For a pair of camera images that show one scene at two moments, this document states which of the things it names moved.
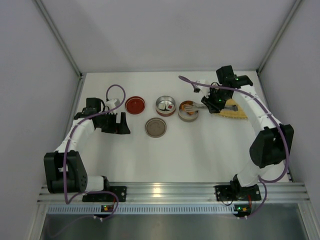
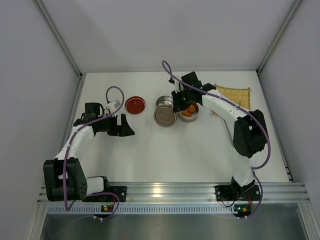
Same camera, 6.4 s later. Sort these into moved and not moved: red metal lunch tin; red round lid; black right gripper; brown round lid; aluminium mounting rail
Moved: brown round lid; black right gripper
Not moved: red round lid; red metal lunch tin; aluminium mounting rail
